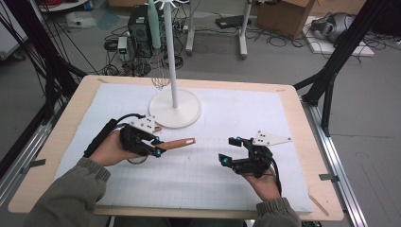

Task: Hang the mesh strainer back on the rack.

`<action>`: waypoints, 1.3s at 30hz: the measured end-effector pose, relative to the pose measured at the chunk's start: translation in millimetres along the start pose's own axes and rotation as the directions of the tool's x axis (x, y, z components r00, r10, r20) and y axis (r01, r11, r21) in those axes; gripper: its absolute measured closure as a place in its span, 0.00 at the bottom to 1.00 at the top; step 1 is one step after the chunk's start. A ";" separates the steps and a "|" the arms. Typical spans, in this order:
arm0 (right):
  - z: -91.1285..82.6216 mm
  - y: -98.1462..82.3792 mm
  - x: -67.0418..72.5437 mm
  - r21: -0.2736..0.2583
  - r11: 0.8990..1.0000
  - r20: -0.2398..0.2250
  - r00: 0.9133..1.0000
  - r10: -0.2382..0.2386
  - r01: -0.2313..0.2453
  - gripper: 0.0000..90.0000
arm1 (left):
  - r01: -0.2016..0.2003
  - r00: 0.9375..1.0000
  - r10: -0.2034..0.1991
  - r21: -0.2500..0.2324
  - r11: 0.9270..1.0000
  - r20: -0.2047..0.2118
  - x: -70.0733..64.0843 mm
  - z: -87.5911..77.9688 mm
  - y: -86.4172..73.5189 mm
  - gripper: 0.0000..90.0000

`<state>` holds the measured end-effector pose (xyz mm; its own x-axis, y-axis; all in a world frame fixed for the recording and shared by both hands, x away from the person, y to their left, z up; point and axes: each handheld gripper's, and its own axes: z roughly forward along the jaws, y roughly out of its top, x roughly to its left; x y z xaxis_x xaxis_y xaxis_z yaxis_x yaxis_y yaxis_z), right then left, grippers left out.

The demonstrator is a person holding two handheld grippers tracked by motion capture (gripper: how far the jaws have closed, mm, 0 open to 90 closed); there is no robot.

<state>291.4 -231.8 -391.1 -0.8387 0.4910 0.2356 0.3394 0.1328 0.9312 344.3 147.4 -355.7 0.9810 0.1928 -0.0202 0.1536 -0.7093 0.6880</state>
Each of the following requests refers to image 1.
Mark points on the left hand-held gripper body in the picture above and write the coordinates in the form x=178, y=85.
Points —
x=134, y=142

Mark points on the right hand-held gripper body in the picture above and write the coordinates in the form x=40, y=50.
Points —
x=255, y=160

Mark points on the white stand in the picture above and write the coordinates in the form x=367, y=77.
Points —
x=175, y=113

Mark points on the person's left hand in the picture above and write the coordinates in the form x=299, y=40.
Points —
x=110, y=151

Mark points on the person's right hand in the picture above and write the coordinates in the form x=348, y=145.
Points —
x=265, y=187

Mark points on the white grid mat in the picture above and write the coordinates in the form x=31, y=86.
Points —
x=205, y=183

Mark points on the grey tape strip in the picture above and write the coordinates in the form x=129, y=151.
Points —
x=328, y=177
x=34, y=164

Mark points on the small white box green light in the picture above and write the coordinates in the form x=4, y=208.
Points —
x=122, y=45

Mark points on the black computer tower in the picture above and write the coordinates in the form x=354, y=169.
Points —
x=140, y=31

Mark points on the black flat box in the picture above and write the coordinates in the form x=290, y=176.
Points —
x=231, y=21

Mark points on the white flat board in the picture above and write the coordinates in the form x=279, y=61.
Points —
x=324, y=48

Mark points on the clear plastic bag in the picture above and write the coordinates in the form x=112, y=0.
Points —
x=80, y=19

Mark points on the large cardboard box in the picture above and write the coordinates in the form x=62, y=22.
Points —
x=283, y=15

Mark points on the grey rounded device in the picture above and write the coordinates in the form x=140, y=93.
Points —
x=334, y=26

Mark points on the round white table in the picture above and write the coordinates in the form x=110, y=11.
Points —
x=63, y=6

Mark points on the aluminium rail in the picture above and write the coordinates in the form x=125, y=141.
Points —
x=337, y=164
x=19, y=170

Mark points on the white metal floor frame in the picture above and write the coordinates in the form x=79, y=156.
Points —
x=242, y=34

